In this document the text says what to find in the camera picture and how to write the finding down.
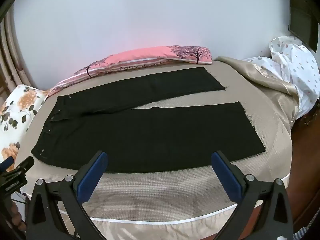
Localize beige patterned curtain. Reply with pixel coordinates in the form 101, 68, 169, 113
0, 12, 35, 110

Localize beige bed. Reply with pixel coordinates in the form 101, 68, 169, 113
15, 61, 293, 240

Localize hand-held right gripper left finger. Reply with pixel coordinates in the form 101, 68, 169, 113
26, 151, 108, 240

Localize dark wooden furniture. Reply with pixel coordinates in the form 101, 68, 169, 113
285, 0, 320, 53

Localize white floral pillow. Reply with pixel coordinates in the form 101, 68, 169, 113
0, 84, 48, 162

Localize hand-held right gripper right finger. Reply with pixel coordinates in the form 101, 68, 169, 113
211, 151, 293, 240

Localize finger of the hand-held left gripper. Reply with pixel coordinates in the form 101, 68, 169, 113
0, 157, 15, 172
14, 156, 35, 178

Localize beige satin blanket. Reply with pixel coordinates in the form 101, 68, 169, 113
215, 56, 300, 130

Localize black pants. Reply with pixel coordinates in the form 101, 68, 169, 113
31, 67, 266, 173

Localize pink tree print pillow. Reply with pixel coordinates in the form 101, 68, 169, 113
46, 45, 213, 98

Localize white dotted quilt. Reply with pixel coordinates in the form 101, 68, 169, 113
242, 36, 320, 119

